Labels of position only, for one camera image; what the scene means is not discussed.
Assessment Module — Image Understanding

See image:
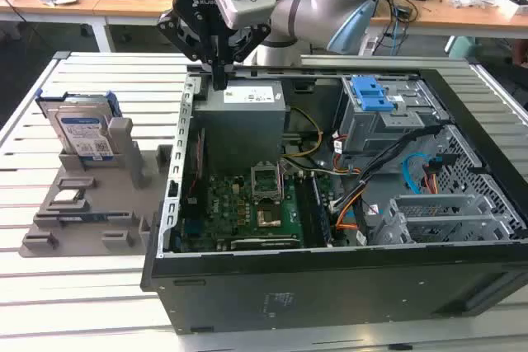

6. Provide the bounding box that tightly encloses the orange wire bundle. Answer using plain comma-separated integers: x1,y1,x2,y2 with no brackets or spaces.
334,193,366,232

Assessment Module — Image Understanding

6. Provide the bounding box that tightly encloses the black graphics card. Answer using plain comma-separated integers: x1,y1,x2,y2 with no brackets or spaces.
229,236,302,251

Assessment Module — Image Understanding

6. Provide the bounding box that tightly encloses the thin metal locking lever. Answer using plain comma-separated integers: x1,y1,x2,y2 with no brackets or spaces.
276,160,286,201

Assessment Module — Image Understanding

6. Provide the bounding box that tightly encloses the orange red power wire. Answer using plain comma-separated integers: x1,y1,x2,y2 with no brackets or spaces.
422,157,445,195

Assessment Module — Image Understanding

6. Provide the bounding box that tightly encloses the grey power supply unit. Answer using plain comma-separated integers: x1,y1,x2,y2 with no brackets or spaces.
191,79,290,163

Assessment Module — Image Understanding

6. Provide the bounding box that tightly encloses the black sleeved cable bundle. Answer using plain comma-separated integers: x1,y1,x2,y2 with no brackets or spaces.
329,124,445,215

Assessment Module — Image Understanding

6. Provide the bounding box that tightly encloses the grey metal drive cage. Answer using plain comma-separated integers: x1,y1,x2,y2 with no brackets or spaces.
336,75,450,155

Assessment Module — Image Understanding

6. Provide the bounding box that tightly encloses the grey plastic parts rack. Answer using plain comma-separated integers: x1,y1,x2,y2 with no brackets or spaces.
18,116,174,258

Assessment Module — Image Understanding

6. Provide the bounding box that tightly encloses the pale green cabinet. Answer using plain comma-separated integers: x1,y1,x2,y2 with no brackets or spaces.
445,35,486,60

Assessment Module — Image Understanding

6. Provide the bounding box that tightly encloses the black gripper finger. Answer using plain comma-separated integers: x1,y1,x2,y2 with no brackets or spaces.
156,12,221,90
219,25,272,90

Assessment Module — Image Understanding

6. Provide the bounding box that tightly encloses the yellow wire bundle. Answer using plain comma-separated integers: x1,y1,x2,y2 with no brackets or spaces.
282,106,325,159

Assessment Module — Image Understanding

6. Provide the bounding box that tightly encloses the blue plastic drive latch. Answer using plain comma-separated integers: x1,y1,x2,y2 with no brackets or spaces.
350,75,393,112

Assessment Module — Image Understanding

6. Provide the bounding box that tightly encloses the blue data wire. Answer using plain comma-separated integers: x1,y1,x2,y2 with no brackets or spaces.
402,153,458,195

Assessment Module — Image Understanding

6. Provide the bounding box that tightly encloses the installed RAM stick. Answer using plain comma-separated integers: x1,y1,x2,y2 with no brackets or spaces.
311,174,333,242

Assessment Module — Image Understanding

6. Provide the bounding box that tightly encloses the grey metal disk bay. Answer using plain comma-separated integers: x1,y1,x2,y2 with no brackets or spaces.
369,193,519,246

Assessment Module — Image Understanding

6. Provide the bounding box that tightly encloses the black open PC case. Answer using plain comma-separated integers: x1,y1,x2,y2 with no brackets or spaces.
139,63,528,335

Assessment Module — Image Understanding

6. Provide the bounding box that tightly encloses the dark blue RAM stick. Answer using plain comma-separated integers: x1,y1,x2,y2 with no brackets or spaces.
57,213,133,222

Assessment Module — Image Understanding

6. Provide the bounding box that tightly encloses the black RAM slot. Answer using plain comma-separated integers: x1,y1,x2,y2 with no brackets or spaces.
295,175,318,246

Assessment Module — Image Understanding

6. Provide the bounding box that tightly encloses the green motherboard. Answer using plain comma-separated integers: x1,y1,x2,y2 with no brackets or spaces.
179,170,335,252

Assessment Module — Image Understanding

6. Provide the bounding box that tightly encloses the hard disk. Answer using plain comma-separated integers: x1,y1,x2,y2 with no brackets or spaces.
35,90,123,162

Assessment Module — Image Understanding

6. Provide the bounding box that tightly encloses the silver CPU chip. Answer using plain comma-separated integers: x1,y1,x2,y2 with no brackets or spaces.
52,190,86,204

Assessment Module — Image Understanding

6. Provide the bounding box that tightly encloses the white power strip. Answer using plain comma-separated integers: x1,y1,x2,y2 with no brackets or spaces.
358,36,379,56

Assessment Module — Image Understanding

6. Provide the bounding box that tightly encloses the metal socket cover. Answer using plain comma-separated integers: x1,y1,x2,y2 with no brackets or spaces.
250,160,285,203

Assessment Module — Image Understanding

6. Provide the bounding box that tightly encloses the white cardboard box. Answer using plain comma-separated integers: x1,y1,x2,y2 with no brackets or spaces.
497,0,528,19

